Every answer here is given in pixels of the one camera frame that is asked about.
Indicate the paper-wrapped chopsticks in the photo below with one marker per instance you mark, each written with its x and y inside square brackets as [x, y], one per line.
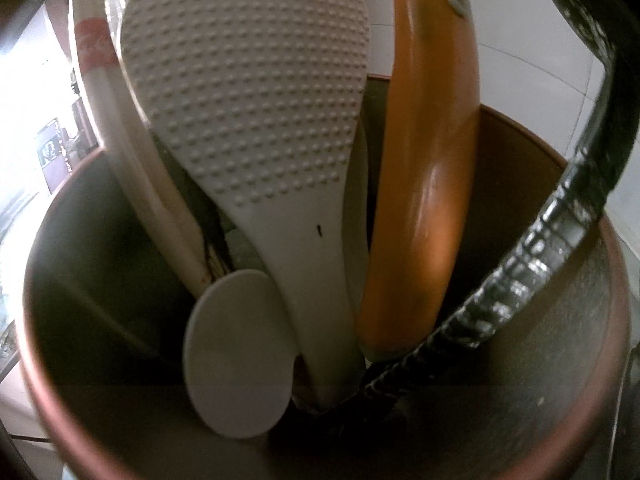
[100, 85]

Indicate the small white spoon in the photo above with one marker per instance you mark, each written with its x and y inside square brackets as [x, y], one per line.
[235, 355]

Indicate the red metal utensil canister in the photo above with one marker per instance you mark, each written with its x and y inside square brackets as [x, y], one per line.
[550, 335]

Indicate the white dimpled rice paddle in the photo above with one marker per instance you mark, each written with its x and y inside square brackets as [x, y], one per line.
[240, 110]

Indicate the white printed rice paddle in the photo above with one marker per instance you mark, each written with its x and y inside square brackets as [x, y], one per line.
[357, 210]

